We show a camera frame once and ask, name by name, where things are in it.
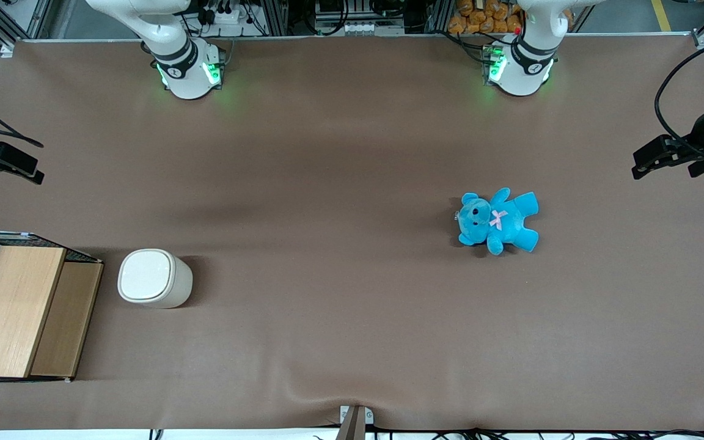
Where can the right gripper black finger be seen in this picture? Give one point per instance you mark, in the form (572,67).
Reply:
(19,162)

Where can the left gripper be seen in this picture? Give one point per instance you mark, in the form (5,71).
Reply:
(699,140)

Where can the cream plastic trash can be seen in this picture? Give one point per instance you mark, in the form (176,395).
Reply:
(144,276)

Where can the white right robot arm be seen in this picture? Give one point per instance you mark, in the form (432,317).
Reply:
(184,67)

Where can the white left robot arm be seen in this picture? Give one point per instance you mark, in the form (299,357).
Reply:
(526,64)

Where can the light wood shelf board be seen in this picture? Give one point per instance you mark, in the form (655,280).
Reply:
(13,308)

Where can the darker wood shelf board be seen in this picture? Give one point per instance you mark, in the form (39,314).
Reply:
(65,318)

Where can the blue plush teddy bear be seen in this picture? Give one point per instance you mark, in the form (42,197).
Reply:
(506,223)

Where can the white power strip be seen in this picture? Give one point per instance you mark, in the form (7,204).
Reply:
(230,16)

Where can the brown table cover sheet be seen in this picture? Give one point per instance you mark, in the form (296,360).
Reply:
(352,183)

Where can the metal table edge bracket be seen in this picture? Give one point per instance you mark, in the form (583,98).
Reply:
(355,423)

